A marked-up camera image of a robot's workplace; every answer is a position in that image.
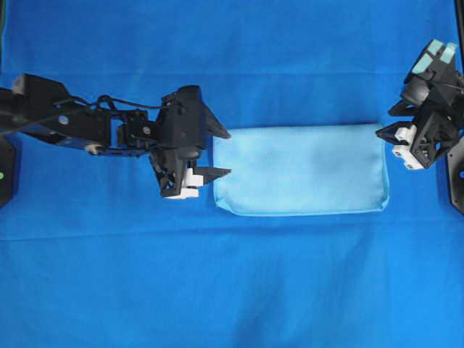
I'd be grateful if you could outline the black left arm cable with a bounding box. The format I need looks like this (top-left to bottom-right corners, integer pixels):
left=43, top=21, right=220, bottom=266
left=54, top=94, right=171, bottom=112

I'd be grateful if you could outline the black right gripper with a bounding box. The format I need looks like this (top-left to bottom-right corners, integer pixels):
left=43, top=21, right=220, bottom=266
left=376, top=39, right=463, bottom=170

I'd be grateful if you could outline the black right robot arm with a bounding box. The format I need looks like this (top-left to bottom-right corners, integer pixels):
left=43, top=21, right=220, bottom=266
left=376, top=1, right=463, bottom=170

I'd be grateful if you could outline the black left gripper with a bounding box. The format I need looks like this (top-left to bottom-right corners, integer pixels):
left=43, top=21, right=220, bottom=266
left=150, top=85, right=231, bottom=199

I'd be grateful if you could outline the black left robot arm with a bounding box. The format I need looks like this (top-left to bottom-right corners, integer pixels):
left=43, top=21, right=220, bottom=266
left=1, top=74, right=231, bottom=205

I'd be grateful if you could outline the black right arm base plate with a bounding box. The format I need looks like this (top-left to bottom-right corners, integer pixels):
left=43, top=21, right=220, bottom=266
left=446, top=130, right=464, bottom=214

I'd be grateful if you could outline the light blue towel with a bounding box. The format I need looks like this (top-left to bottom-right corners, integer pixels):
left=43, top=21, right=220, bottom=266
left=213, top=124, right=390, bottom=217

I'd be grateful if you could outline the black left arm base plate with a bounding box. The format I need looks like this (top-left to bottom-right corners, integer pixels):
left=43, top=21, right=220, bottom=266
left=0, top=136, right=17, bottom=208

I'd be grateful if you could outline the dark blue table cloth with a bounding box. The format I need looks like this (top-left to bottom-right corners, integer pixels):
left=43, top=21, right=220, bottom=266
left=1, top=1, right=463, bottom=347

